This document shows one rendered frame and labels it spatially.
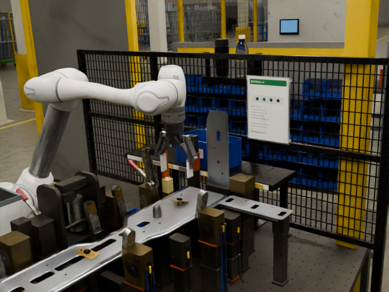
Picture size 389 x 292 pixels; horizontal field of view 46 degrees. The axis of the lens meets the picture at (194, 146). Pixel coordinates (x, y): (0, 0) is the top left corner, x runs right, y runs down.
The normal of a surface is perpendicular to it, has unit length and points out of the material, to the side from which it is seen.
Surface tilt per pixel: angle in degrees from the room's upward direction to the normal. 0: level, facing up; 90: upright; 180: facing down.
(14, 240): 0
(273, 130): 90
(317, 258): 0
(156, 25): 90
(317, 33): 90
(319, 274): 0
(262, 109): 90
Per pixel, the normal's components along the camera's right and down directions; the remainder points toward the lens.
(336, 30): -0.50, 0.26
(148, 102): -0.16, 0.29
